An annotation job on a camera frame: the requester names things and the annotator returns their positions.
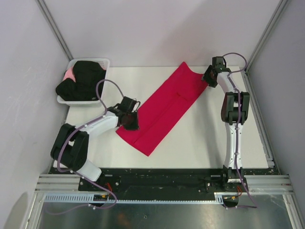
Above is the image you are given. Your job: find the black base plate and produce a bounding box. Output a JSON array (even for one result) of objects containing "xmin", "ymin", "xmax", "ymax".
[{"xmin": 49, "ymin": 167, "xmax": 272, "ymax": 201}]

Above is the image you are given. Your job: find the grey slotted cable duct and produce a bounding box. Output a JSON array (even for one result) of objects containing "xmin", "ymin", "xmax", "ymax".
[{"xmin": 44, "ymin": 193, "xmax": 223, "ymax": 205}]

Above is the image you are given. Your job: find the red t shirt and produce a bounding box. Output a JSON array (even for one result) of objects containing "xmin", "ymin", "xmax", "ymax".
[{"xmin": 116, "ymin": 62, "xmax": 208, "ymax": 156}]

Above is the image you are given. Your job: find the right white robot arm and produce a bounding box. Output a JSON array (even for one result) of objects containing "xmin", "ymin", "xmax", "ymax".
[{"xmin": 202, "ymin": 56, "xmax": 250, "ymax": 191}]

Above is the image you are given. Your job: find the pink t shirt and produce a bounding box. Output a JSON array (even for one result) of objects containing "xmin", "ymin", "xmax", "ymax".
[{"xmin": 63, "ymin": 67, "xmax": 76, "ymax": 82}]

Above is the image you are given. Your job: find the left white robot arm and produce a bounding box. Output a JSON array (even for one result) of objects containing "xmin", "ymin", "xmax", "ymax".
[{"xmin": 51, "ymin": 96, "xmax": 141, "ymax": 191}]

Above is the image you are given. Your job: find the white plastic basket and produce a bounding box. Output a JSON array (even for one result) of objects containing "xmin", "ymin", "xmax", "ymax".
[{"xmin": 57, "ymin": 58, "xmax": 110, "ymax": 107}]

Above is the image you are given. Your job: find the black t shirt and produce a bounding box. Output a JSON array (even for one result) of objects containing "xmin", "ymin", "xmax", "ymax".
[{"xmin": 55, "ymin": 61, "xmax": 106, "ymax": 101}]

